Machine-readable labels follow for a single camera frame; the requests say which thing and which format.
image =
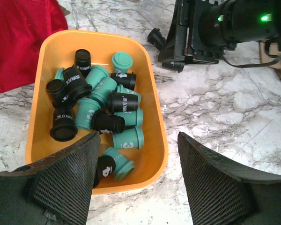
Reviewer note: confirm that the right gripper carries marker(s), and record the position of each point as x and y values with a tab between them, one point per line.
212	28

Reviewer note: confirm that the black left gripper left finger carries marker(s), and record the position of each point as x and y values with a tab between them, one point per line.
60	185

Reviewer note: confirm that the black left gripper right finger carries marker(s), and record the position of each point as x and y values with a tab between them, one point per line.
222	191

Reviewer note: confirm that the red cloth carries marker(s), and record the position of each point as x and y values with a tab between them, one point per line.
24	25

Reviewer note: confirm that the orange storage basket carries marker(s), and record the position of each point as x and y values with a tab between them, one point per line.
57	51

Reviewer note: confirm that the black coffee capsule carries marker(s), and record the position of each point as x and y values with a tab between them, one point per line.
107	123
128	80
76	83
177	66
59	94
63	127
156	39
122	102
82	61

